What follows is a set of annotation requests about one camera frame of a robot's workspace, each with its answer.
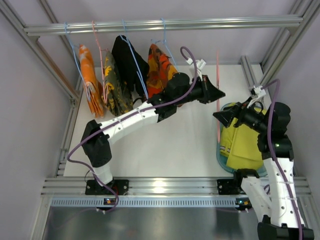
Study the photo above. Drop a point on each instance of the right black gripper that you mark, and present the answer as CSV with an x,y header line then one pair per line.
x,y
235,115

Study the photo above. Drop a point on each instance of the aluminium frame right post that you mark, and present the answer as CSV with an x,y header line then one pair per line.
x,y
283,45

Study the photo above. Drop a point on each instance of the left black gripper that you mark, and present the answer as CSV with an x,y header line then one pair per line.
x,y
205,89

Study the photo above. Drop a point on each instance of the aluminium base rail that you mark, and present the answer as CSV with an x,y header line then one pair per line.
x,y
138,186

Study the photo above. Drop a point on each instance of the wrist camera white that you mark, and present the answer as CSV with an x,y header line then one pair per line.
x,y
257,93
200,64

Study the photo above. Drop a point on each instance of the grey slotted cable duct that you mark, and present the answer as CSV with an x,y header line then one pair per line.
x,y
149,202

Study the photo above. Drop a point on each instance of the aluminium hanging rail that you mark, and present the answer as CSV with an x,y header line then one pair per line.
x,y
59,29

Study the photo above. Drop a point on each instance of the blue hanger with black trousers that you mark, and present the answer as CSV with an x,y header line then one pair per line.
x,y
138,71

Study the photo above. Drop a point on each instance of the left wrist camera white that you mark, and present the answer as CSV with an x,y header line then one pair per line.
x,y
200,64

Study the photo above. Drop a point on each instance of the aluminium frame post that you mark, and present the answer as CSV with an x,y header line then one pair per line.
x,y
74,93
283,45

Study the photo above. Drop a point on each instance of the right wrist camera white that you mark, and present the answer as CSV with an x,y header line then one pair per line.
x,y
257,93

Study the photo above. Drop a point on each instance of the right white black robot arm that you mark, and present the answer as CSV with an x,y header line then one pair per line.
x,y
278,214

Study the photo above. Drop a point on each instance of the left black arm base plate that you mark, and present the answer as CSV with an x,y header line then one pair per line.
x,y
119,186

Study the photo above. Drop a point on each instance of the black trousers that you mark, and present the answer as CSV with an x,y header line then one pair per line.
x,y
126,65

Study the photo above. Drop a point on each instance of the green yellow camouflage trousers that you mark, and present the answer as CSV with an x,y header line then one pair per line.
x,y
116,95

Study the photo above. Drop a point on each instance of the teal transparent plastic bin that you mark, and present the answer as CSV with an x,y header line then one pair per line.
x,y
221,160

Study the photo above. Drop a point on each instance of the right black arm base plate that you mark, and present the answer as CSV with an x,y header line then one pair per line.
x,y
229,187

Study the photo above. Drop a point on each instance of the orange white trousers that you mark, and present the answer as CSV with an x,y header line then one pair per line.
x,y
92,87

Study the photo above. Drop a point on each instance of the aluminium frame left post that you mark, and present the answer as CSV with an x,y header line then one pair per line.
x,y
74,93

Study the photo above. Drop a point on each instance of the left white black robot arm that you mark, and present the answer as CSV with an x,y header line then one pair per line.
x,y
99,137

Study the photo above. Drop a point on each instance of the blue hanger with camouflage trousers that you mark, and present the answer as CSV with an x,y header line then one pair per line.
x,y
164,42

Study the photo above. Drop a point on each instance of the orange red camouflage trousers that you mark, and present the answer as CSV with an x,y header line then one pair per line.
x,y
161,70

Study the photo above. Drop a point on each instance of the blue wire hanger leftmost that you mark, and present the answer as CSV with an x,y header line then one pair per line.
x,y
77,61

